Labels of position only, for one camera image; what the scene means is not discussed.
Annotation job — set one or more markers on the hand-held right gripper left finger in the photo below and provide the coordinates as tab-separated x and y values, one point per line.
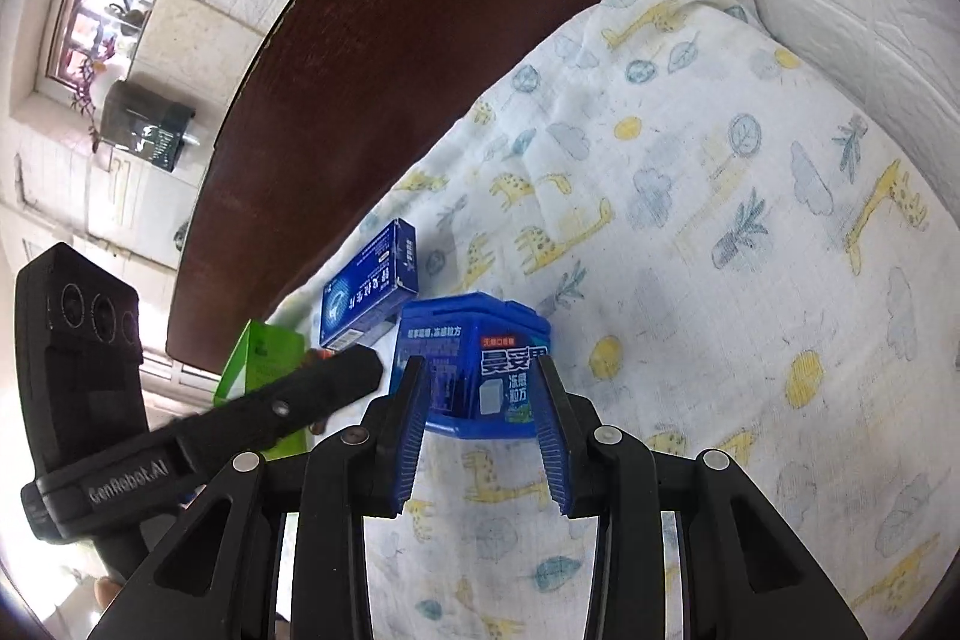
409	430

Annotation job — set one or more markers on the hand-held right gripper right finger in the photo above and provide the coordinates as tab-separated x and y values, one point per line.
555	437

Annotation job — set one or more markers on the red box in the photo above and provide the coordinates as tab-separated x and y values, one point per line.
324	355

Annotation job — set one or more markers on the brown wooden headboard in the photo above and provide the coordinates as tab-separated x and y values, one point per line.
420	48

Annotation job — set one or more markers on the long blue box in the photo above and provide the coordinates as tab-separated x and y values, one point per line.
367	287

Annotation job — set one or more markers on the black kitchen appliance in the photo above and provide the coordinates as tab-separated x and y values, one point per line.
146	123

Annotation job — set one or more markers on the blue square container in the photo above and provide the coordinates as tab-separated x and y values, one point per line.
480	355

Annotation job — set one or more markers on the potted plant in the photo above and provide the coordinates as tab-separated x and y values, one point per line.
86	89

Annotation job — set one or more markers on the printed blanket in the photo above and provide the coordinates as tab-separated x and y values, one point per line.
675	197

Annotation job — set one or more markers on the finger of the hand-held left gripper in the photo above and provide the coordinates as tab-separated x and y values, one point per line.
315	389

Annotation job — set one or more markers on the beige speckled board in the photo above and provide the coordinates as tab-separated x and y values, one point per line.
191	40

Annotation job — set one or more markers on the green cardboard box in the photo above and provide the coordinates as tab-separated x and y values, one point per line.
259	355

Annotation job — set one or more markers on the window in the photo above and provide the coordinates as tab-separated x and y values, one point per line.
86	25

